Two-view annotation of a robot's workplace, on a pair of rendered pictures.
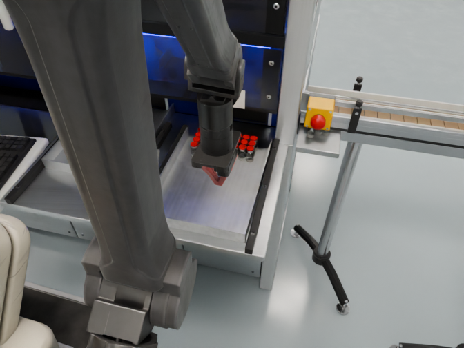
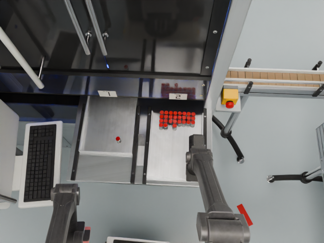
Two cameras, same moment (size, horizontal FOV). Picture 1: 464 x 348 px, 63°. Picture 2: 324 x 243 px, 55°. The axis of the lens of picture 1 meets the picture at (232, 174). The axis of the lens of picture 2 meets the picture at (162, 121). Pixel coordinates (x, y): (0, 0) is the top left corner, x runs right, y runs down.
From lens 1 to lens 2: 0.80 m
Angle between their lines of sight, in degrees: 23
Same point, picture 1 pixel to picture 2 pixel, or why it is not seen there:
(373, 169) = (252, 56)
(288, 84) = (213, 91)
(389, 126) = (267, 89)
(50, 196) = (92, 171)
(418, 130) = (284, 90)
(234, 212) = not seen: hidden behind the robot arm
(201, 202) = (174, 160)
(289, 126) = (212, 103)
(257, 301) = not seen: hidden behind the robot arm
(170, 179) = (152, 148)
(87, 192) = not seen: outside the picture
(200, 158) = (190, 177)
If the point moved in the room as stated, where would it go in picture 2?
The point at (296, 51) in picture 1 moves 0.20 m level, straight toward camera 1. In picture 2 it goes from (218, 81) to (222, 124)
